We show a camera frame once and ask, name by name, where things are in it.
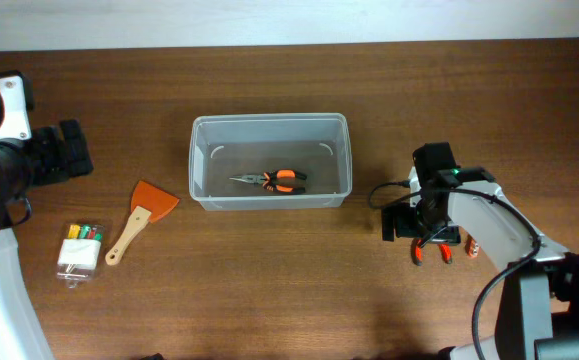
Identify red black cutting pliers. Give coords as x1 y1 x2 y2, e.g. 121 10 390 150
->
411 238 453 266

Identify orange black long-nose pliers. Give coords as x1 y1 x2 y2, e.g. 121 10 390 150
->
230 169 307 195

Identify clear plastic container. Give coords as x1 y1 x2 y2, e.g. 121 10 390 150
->
188 113 353 211

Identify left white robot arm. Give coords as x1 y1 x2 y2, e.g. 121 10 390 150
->
0 70 93 359

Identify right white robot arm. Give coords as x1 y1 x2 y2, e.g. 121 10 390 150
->
379 167 579 359

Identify colourful bit set pack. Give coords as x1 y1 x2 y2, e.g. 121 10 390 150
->
56 223 105 288

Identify orange socket bit rail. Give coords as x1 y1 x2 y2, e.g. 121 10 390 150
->
465 236 480 258

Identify orange scraper wooden handle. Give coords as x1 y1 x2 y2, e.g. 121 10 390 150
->
105 180 179 266

